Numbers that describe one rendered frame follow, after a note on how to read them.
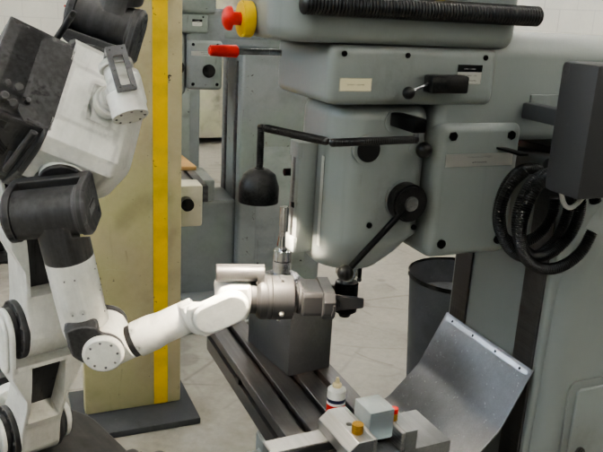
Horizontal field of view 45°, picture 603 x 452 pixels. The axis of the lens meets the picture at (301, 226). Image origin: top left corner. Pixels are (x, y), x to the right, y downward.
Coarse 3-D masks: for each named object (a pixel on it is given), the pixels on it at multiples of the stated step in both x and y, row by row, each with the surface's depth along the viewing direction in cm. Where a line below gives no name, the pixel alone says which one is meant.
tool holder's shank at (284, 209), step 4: (280, 208) 182; (284, 208) 181; (288, 208) 181; (280, 212) 182; (284, 212) 181; (288, 212) 182; (280, 216) 182; (284, 216) 182; (288, 216) 182; (280, 220) 182; (284, 220) 182; (280, 224) 183; (284, 224) 182; (280, 228) 183; (284, 228) 182; (280, 232) 183; (284, 232) 183; (280, 236) 183; (284, 236) 183; (280, 240) 183; (284, 240) 183; (280, 244) 184; (284, 244) 183; (280, 248) 184; (284, 248) 184
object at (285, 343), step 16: (272, 272) 189; (256, 320) 189; (272, 320) 181; (288, 320) 174; (304, 320) 175; (320, 320) 177; (256, 336) 190; (272, 336) 182; (288, 336) 174; (304, 336) 176; (320, 336) 179; (272, 352) 183; (288, 352) 175; (304, 352) 177; (320, 352) 180; (288, 368) 176; (304, 368) 179; (320, 368) 181
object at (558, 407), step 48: (528, 144) 154; (576, 240) 145; (480, 288) 168; (528, 288) 152; (576, 288) 146; (528, 336) 153; (576, 336) 150; (528, 384) 154; (576, 384) 152; (528, 432) 156; (576, 432) 155
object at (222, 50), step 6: (210, 48) 132; (216, 48) 132; (222, 48) 133; (228, 48) 133; (234, 48) 134; (240, 48) 135; (246, 48) 135; (252, 48) 136; (258, 48) 136; (210, 54) 133; (216, 54) 133; (222, 54) 133; (228, 54) 134; (234, 54) 134; (240, 54) 135; (246, 54) 135; (252, 54) 136; (258, 54) 136; (264, 54) 137; (270, 54) 137; (276, 54) 138
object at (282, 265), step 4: (276, 256) 184; (280, 256) 183; (284, 256) 183; (288, 256) 184; (276, 260) 184; (280, 260) 184; (284, 260) 184; (288, 260) 184; (276, 264) 184; (280, 264) 184; (284, 264) 184; (288, 264) 185; (276, 268) 185; (280, 268) 184; (284, 268) 184; (288, 268) 185; (276, 272) 185; (280, 272) 185; (284, 272) 185; (288, 272) 185
